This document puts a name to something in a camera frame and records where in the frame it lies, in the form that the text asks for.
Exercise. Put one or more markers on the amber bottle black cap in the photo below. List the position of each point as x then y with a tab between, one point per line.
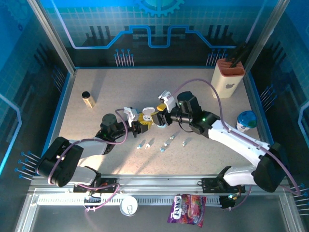
88	100

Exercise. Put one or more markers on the black control box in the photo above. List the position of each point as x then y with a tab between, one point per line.
227	203

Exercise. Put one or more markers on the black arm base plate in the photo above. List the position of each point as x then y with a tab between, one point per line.
208	184
111	181

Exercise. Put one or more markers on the yogurt cup blue lid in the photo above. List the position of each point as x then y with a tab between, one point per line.
246	119

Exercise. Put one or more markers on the aluminium frame post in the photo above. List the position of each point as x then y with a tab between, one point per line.
53	36
265	36

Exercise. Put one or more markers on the light blue earbud charging case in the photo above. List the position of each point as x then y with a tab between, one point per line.
162	126

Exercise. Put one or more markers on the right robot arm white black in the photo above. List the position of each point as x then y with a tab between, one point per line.
236	139

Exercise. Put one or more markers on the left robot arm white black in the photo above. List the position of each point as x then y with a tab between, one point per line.
94	148

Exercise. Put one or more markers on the white earbud charging case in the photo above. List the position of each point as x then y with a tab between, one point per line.
148	111

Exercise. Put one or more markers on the white pull-tab can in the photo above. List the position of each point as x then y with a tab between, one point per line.
129	205

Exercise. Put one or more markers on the aluminium table side rail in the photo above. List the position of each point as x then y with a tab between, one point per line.
251	96
60	120

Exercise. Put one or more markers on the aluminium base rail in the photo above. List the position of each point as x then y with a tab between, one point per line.
157	183

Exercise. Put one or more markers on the purple candy bag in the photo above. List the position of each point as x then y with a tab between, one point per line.
188	210

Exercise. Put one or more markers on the cream knife block orange top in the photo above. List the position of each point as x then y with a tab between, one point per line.
224	82

